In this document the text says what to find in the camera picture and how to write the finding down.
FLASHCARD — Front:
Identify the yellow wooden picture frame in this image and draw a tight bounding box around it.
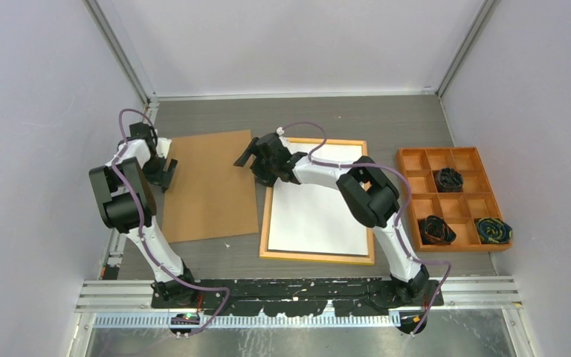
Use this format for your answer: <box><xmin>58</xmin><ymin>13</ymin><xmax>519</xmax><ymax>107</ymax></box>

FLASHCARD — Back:
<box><xmin>259</xmin><ymin>139</ymin><xmax>375</xmax><ymax>265</ymax></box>

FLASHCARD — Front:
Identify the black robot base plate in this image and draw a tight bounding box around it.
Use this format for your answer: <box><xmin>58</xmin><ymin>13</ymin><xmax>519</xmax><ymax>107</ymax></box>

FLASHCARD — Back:
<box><xmin>150</xmin><ymin>277</ymin><xmax>445</xmax><ymax>319</ymax></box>

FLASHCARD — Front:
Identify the brown wooden compartment tray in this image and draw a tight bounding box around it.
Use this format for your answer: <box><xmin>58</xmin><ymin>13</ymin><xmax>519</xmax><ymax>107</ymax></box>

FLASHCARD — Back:
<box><xmin>396</xmin><ymin>147</ymin><xmax>512</xmax><ymax>252</ymax></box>

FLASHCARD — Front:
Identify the brown fibreboard backing board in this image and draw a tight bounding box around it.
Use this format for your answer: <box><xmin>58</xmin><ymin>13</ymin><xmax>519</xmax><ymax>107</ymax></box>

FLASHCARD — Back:
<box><xmin>162</xmin><ymin>130</ymin><xmax>259</xmax><ymax>243</ymax></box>

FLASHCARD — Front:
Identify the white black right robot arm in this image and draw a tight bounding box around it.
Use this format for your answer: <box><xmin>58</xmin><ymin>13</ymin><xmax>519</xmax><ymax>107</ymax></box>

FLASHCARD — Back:
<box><xmin>233</xmin><ymin>132</ymin><xmax>430</xmax><ymax>306</ymax></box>

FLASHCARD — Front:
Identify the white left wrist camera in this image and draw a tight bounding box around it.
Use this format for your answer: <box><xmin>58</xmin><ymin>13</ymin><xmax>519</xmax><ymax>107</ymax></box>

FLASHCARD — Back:
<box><xmin>156</xmin><ymin>138</ymin><xmax>172</xmax><ymax>159</ymax></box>

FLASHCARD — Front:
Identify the building and sky photo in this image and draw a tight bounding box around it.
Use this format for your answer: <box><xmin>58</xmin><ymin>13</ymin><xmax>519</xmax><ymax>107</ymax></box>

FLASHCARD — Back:
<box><xmin>267</xmin><ymin>143</ymin><xmax>370</xmax><ymax>257</ymax></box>

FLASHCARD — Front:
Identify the aluminium rail front edge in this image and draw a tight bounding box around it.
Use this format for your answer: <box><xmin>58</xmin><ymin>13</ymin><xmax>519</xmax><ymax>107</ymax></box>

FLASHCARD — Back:
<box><xmin>76</xmin><ymin>276</ymin><xmax>523</xmax><ymax>330</ymax></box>

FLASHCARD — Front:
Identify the dark rolled tie brown pattern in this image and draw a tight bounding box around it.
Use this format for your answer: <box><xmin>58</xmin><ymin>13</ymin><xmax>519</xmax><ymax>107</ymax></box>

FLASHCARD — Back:
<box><xmin>418</xmin><ymin>215</ymin><xmax>457</xmax><ymax>245</ymax></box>

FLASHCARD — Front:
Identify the dark rolled tie yellow pattern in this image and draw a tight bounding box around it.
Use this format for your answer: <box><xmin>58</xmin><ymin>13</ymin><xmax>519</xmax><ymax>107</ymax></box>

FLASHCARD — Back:
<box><xmin>474</xmin><ymin>217</ymin><xmax>512</xmax><ymax>245</ymax></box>

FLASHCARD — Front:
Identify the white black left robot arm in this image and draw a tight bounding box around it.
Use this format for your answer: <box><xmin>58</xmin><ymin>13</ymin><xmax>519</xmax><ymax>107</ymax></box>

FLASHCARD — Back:
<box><xmin>88</xmin><ymin>123</ymin><xmax>199</xmax><ymax>308</ymax></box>

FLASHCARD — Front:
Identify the dark rolled tie with blue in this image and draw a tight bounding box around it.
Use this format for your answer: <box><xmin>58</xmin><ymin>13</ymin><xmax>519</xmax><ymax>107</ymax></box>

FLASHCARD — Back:
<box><xmin>433</xmin><ymin>167</ymin><xmax>464</xmax><ymax>193</ymax></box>

